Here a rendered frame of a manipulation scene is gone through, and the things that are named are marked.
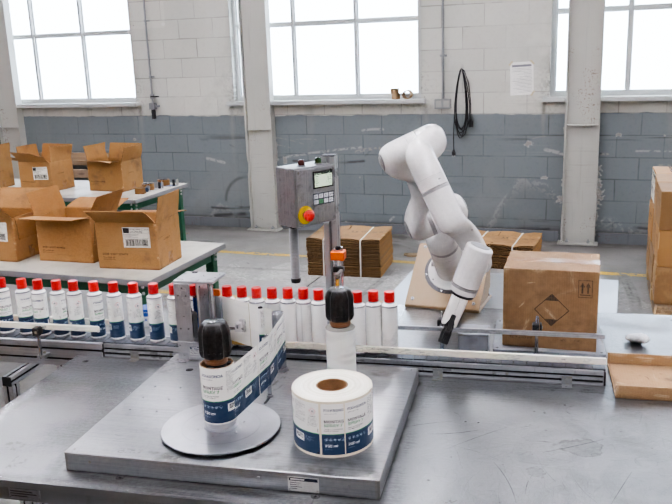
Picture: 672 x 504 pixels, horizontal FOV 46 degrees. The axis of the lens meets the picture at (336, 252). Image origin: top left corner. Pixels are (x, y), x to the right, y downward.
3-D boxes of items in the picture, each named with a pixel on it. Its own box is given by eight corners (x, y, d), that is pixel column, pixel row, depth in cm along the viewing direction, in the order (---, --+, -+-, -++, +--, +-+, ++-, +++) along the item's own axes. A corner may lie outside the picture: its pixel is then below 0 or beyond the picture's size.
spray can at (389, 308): (380, 354, 256) (379, 293, 251) (384, 348, 261) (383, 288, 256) (396, 355, 254) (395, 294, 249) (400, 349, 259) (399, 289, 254)
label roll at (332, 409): (286, 427, 209) (283, 375, 205) (359, 415, 214) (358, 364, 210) (304, 463, 190) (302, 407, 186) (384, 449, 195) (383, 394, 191)
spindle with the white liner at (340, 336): (323, 391, 230) (319, 291, 222) (331, 379, 238) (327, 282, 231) (354, 393, 228) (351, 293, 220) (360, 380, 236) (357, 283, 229)
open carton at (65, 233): (16, 266, 422) (7, 197, 413) (77, 243, 471) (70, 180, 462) (89, 270, 409) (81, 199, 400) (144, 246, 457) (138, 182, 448)
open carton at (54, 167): (9, 192, 661) (3, 147, 652) (45, 184, 699) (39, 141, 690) (46, 194, 647) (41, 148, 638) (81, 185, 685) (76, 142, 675)
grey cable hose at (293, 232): (289, 283, 268) (286, 222, 263) (292, 280, 271) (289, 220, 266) (299, 284, 267) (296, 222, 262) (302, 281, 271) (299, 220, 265)
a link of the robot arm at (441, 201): (434, 191, 257) (475, 277, 256) (417, 196, 243) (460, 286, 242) (458, 179, 253) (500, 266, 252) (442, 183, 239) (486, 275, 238)
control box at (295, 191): (278, 224, 260) (274, 166, 255) (317, 216, 271) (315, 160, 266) (297, 229, 252) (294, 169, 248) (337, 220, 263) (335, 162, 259)
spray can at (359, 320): (350, 355, 256) (348, 293, 251) (350, 349, 261) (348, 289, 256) (366, 354, 256) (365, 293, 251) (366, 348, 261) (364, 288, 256)
